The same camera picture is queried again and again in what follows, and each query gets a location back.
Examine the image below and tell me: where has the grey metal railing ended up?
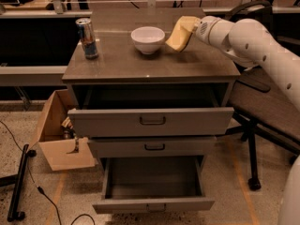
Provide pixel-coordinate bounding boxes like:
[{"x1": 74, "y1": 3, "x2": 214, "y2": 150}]
[{"x1": 0, "y1": 0, "x2": 300, "y2": 20}]

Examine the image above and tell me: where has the black wheeled stand base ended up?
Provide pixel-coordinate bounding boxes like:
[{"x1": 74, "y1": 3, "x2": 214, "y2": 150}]
[{"x1": 0, "y1": 144, "x2": 37, "y2": 222}]

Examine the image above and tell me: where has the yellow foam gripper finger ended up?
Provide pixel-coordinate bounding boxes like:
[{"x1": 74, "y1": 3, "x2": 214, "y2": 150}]
[{"x1": 176, "y1": 16, "x2": 201, "y2": 32}]

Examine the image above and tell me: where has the bottom grey drawer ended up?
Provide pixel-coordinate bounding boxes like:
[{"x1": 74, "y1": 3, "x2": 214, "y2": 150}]
[{"x1": 94, "y1": 156, "x2": 214, "y2": 214}]

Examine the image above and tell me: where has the black floor cable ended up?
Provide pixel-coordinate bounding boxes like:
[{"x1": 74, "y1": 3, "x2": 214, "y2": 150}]
[{"x1": 0, "y1": 119, "x2": 97, "y2": 225}]

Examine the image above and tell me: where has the grey drawer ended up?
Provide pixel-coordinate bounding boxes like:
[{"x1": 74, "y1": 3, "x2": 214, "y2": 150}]
[
  {"x1": 88, "y1": 136, "x2": 217, "y2": 158},
  {"x1": 94, "y1": 156, "x2": 214, "y2": 214},
  {"x1": 68, "y1": 86, "x2": 233, "y2": 138}
]

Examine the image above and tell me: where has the grey drawer cabinet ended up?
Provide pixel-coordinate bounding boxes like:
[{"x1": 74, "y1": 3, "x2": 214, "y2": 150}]
[{"x1": 61, "y1": 7, "x2": 241, "y2": 215}]

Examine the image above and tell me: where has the yellow sponge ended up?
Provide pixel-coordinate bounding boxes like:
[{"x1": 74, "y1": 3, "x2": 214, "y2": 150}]
[{"x1": 166, "y1": 22, "x2": 193, "y2": 52}]

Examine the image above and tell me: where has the top grey drawer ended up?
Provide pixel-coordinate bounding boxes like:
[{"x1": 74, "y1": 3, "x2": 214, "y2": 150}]
[{"x1": 68, "y1": 86, "x2": 233, "y2": 138}]

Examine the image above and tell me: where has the open cardboard box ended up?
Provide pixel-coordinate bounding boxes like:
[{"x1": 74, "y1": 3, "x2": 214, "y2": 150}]
[{"x1": 30, "y1": 89, "x2": 95, "y2": 171}]

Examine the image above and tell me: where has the silver blue drink can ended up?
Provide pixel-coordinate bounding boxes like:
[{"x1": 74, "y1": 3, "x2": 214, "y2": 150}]
[{"x1": 76, "y1": 18, "x2": 98, "y2": 60}]

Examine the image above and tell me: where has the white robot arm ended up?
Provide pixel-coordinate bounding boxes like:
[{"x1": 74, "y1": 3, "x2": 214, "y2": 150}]
[{"x1": 168, "y1": 16, "x2": 300, "y2": 225}]

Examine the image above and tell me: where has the middle grey drawer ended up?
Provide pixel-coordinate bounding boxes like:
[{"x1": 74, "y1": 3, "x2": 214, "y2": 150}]
[{"x1": 88, "y1": 136, "x2": 217, "y2": 158}]

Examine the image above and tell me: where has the black office chair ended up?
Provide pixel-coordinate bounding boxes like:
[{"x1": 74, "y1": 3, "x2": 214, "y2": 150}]
[{"x1": 225, "y1": 0, "x2": 300, "y2": 190}]

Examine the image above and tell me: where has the white ceramic bowl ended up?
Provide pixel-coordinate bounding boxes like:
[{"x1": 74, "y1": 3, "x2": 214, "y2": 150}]
[{"x1": 131, "y1": 26, "x2": 165, "y2": 54}]

